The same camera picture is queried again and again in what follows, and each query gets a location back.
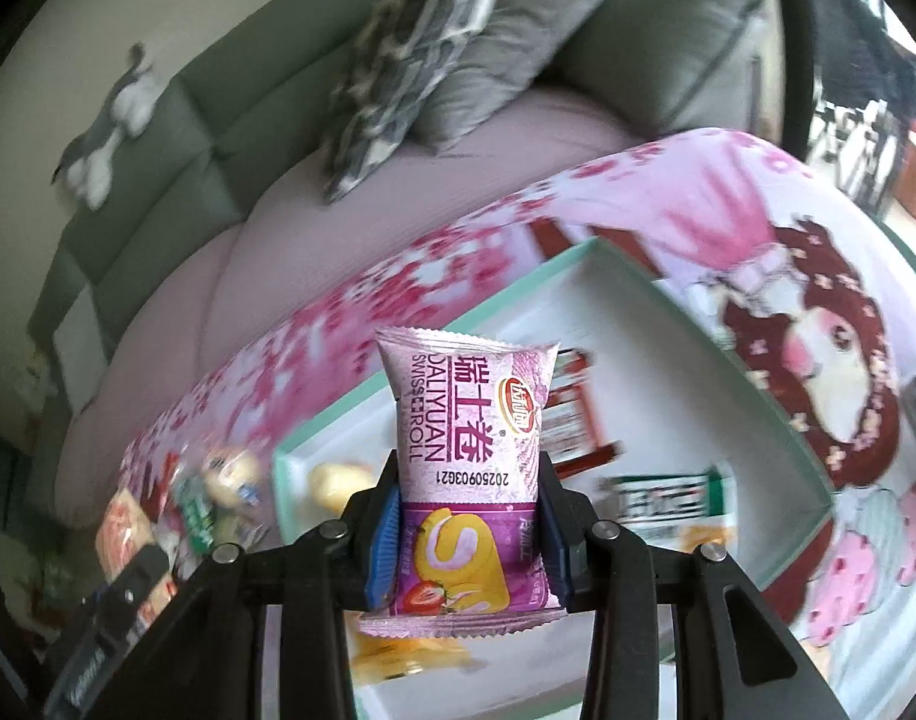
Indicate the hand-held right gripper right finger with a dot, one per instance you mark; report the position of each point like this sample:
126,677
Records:
559,555

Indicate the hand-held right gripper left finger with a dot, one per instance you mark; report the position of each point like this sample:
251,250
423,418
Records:
383,547

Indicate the pale yellow snack packet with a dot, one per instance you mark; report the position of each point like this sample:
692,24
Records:
338,484

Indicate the yellow orange snack packet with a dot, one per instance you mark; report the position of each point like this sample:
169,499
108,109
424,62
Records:
398,660

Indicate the purple swiss roll packet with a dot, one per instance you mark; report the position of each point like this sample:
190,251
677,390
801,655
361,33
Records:
465,465

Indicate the green white snack packet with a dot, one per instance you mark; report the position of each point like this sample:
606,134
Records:
660,495

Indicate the red white snack packet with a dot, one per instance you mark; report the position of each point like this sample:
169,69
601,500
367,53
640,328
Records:
578,412

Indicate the small orange snack packet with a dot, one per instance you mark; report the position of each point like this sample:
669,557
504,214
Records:
701,536

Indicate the pile of snack packets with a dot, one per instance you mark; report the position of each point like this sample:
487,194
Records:
195,517

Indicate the teal shallow cardboard box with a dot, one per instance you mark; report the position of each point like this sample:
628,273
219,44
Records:
653,360

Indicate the white cushion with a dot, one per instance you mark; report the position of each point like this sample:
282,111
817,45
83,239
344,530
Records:
83,349

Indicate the pink sofa cover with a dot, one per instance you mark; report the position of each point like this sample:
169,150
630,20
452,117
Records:
315,240

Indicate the pink printed blanket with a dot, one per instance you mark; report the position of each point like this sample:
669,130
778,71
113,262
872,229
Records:
728,187

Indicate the grey sofa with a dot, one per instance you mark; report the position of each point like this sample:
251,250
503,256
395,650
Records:
263,120

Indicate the black white patterned pillow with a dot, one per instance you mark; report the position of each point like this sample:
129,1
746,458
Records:
405,67

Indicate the grey white plush toy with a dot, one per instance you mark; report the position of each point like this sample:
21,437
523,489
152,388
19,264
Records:
120,116

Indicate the plain grey pillow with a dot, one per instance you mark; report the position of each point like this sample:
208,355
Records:
518,37

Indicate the black vertical post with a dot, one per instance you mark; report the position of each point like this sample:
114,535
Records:
793,52

